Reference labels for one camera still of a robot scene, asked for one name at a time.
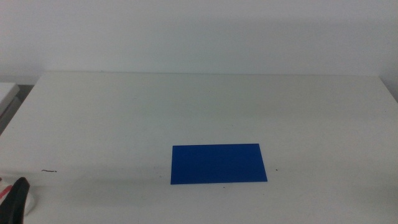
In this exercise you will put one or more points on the white sandal shoe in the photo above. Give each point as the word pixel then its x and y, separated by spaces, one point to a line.
pixel 31 203

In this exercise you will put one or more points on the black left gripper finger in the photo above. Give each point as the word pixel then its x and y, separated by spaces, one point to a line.
pixel 15 202

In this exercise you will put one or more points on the blue rectangular mat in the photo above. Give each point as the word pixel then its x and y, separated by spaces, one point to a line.
pixel 217 163

